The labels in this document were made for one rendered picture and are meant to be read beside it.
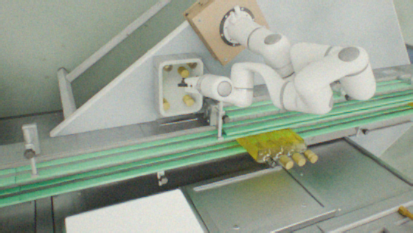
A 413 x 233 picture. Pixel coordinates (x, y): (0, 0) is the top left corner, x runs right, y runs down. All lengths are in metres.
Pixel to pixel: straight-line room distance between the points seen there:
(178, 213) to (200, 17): 0.69
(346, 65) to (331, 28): 0.90
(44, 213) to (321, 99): 1.02
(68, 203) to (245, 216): 0.65
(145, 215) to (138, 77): 0.51
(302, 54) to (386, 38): 1.07
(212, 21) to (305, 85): 0.54
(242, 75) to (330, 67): 0.30
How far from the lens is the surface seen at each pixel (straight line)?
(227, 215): 1.33
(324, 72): 0.93
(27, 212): 1.51
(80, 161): 1.35
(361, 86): 0.99
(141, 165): 1.41
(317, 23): 1.75
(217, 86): 1.07
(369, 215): 1.46
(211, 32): 1.36
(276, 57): 1.15
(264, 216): 1.34
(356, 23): 1.92
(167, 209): 1.35
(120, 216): 1.34
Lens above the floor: 2.05
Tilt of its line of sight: 54 degrees down
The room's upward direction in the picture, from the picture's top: 131 degrees clockwise
